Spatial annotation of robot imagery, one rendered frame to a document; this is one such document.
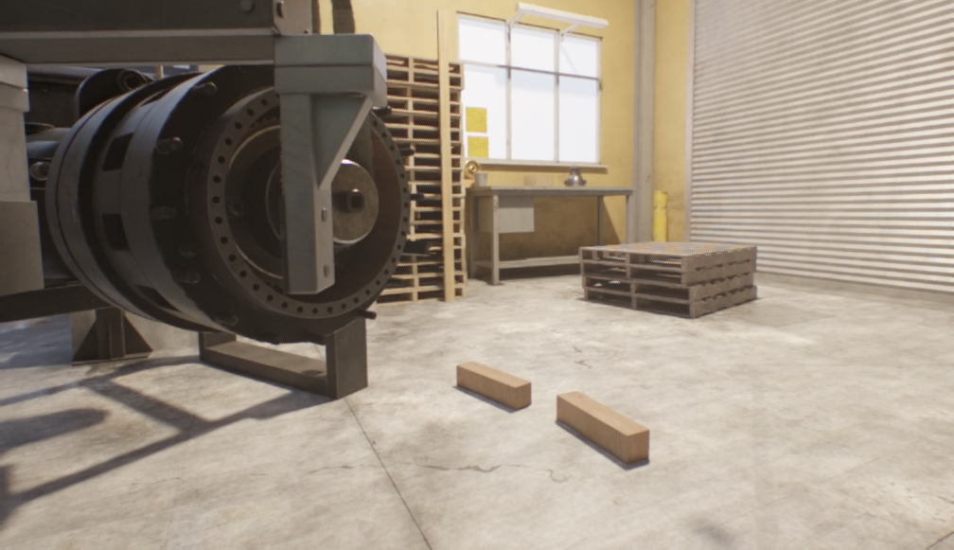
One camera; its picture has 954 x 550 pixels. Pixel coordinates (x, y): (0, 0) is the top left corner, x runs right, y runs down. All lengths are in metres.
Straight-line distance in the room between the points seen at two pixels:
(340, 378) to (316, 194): 2.14
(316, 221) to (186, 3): 0.09
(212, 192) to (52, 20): 0.58
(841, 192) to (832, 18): 1.72
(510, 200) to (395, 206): 4.60
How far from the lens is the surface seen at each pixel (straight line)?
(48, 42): 0.27
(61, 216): 1.21
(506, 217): 5.58
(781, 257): 6.35
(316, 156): 0.21
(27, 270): 0.29
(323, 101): 0.22
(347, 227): 0.86
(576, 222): 6.91
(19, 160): 0.30
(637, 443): 1.81
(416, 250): 1.08
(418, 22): 6.22
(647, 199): 7.48
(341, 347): 2.30
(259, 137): 0.96
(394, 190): 1.03
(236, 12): 0.22
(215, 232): 0.81
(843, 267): 6.06
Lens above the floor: 0.83
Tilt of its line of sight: 5 degrees down
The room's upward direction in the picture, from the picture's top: 1 degrees counter-clockwise
